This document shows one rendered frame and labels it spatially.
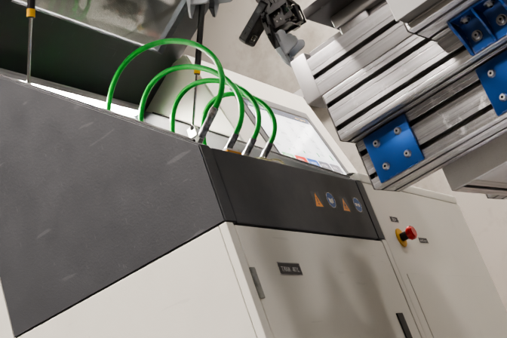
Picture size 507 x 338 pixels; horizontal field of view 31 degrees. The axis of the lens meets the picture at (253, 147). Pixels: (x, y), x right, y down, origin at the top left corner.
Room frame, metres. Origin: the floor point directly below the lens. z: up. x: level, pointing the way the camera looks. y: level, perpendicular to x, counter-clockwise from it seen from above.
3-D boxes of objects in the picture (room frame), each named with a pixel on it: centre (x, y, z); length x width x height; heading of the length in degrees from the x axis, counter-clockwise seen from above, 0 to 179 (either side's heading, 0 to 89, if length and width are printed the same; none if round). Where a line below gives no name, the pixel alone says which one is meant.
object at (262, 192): (1.89, -0.05, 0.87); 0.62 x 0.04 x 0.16; 153
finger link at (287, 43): (1.95, -0.16, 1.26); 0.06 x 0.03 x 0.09; 63
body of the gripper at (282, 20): (1.96, -0.17, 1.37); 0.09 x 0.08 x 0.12; 63
